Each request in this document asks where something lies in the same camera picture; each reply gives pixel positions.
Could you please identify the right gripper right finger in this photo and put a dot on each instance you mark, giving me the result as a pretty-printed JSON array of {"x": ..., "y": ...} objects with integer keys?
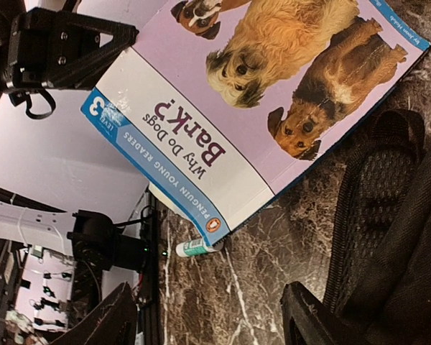
[{"x": 306, "y": 320}]

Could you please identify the white green glue stick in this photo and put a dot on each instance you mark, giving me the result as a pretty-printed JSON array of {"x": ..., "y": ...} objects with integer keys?
[{"x": 196, "y": 247}]

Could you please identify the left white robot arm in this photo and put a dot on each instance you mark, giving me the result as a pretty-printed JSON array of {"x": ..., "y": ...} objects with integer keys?
[{"x": 86, "y": 236}]

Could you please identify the dog picture book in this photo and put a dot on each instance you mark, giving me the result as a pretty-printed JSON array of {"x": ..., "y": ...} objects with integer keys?
[{"x": 222, "y": 120}]

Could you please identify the black student backpack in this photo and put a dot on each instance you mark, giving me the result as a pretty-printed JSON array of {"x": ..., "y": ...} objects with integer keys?
[{"x": 379, "y": 282}]

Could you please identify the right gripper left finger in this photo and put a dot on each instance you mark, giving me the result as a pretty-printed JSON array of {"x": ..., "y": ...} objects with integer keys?
[{"x": 111, "y": 322}]

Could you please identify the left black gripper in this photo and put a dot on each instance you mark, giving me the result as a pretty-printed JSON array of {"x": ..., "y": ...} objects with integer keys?
[{"x": 59, "y": 50}]

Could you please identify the black front table rail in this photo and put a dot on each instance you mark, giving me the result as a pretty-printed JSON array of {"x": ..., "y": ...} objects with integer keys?
[{"x": 149, "y": 321}]

